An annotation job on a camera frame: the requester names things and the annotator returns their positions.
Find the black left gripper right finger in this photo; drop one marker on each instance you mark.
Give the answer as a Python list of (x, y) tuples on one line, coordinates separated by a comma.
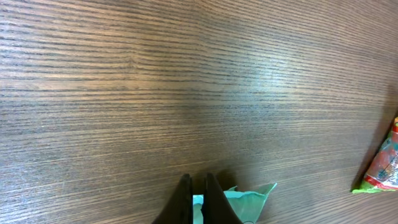
[(216, 209)]

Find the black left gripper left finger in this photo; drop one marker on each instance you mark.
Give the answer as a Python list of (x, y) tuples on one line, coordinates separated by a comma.
[(179, 208)]

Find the mint green wipes pouch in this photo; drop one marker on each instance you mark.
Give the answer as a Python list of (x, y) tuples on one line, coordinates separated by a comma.
[(247, 205)]

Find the green gummy candy bag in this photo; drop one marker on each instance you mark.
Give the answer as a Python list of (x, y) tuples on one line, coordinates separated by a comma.
[(382, 173)]

